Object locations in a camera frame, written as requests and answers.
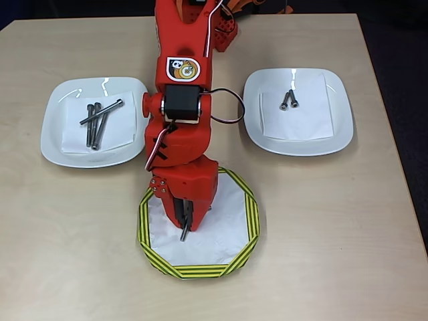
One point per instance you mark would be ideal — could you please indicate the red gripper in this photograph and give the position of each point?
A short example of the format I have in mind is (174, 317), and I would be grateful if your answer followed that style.
(191, 183)

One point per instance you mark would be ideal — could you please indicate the long steel socket bolt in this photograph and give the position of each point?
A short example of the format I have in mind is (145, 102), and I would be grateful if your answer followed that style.
(107, 109)
(95, 131)
(89, 133)
(102, 128)

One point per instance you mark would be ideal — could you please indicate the red printed robot arm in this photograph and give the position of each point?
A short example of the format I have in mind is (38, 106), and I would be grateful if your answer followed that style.
(180, 40)

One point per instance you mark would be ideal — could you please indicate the yellow green striped paper plate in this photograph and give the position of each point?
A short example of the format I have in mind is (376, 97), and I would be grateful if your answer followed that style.
(252, 217)

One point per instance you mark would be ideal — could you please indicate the white square ceramic plate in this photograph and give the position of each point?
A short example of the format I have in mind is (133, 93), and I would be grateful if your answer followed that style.
(53, 133)
(341, 110)

